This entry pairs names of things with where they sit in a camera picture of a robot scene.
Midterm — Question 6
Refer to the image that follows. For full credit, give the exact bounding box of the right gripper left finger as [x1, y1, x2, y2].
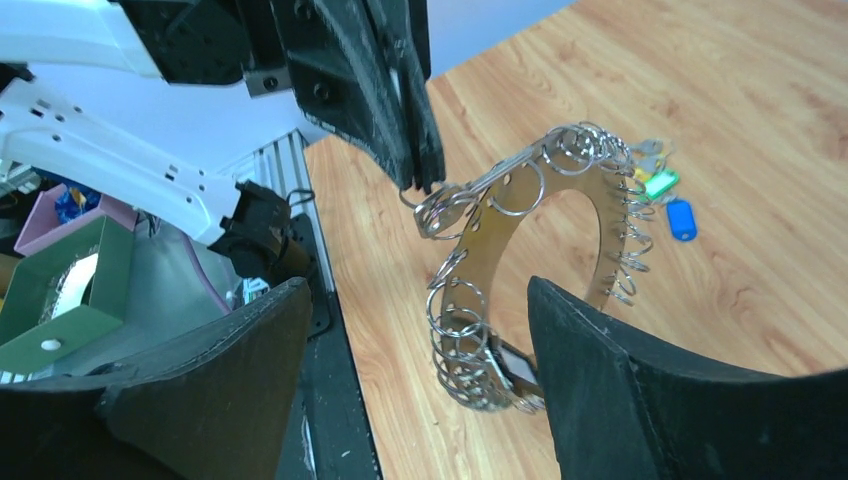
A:
[1, 278, 313, 479]

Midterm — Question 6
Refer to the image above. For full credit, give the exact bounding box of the green cardboard box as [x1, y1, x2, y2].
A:
[1, 217, 135, 375]

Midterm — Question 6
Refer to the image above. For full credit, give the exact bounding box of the key bunch with coloured tags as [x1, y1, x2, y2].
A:
[630, 139, 698, 242]

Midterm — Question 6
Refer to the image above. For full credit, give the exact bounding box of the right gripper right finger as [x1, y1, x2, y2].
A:
[527, 277, 847, 479]

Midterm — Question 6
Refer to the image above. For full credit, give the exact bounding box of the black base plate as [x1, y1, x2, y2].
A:
[275, 213, 383, 479]

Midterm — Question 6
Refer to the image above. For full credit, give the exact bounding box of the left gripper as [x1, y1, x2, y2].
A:
[115, 1, 446, 193]

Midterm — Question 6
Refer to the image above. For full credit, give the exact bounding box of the black car key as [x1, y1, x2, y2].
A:
[398, 147, 545, 240]

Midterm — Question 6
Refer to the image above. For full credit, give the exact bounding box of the pink box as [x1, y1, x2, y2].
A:
[14, 185, 137, 256]

